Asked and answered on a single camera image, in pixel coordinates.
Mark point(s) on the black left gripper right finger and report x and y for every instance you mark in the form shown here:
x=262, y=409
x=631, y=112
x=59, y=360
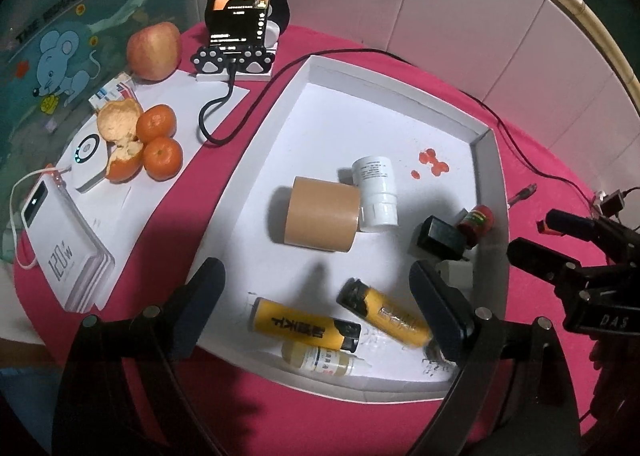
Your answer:
x=512, y=394

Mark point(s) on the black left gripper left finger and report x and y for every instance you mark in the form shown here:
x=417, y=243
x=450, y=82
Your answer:
x=95, y=412

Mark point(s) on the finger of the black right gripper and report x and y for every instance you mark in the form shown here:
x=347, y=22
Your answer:
x=565, y=274
x=619, y=243

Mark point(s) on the small dropper bottle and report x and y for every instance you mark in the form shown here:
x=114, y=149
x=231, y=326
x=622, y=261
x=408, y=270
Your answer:
x=322, y=361

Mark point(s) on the yellow lighter with black cap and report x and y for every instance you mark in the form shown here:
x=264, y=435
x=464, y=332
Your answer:
x=305, y=330

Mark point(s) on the white plastic bottle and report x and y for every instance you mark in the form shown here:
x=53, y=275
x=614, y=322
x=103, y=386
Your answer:
x=375, y=179

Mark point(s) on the brown tape roll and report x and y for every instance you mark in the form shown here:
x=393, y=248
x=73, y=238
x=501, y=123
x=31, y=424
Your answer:
x=322, y=215

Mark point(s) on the red lighter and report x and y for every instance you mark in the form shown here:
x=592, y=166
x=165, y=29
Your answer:
x=543, y=228

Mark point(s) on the black gel pen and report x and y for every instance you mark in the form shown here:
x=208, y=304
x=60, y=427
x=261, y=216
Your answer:
x=523, y=194

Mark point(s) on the small white box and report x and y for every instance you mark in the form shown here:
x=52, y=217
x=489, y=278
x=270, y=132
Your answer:
x=456, y=273

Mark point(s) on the black power adapter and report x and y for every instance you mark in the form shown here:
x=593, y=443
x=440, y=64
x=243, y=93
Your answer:
x=612, y=204

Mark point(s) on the small red cap jar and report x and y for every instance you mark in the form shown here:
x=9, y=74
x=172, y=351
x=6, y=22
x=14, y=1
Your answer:
x=475, y=224

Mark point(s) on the white power bank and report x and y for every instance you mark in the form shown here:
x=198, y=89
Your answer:
x=70, y=255

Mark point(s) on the white paper sheet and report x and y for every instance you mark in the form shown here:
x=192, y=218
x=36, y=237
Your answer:
x=118, y=211

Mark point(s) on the white cardboard tray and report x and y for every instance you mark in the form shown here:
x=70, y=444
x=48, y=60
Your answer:
x=328, y=116

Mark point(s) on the round white device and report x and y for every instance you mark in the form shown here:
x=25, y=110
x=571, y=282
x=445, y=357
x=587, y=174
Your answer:
x=88, y=159

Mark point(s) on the whole tangerine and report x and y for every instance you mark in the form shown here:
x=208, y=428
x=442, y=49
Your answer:
x=162, y=158
x=158, y=121

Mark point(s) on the peeled tangerine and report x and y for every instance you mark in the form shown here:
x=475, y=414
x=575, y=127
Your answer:
x=117, y=125

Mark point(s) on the small card pack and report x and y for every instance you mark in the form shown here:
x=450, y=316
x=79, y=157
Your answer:
x=119, y=88

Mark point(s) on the red apple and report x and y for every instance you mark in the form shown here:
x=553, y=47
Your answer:
x=154, y=52

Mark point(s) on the mouse pattern plastic cover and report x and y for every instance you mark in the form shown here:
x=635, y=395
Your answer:
x=55, y=54

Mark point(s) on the black cat phone stand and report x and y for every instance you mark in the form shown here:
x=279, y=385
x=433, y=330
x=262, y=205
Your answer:
x=252, y=62

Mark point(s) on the smartphone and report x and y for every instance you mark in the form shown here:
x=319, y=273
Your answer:
x=240, y=1

